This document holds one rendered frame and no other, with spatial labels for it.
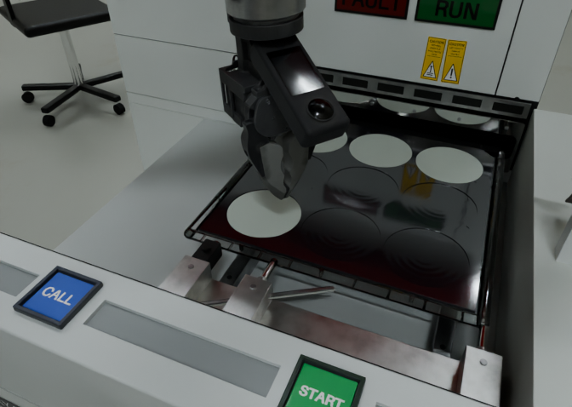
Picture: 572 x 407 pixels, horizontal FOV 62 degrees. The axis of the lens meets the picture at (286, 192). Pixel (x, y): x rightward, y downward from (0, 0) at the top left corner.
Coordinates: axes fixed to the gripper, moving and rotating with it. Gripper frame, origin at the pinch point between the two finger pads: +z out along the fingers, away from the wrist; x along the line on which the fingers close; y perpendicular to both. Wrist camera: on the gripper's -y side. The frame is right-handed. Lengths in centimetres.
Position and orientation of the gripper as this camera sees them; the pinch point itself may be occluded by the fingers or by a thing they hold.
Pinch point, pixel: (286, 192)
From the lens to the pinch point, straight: 55.5
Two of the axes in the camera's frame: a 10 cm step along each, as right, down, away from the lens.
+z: 0.4, 7.9, 6.1
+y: -5.2, -5.1, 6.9
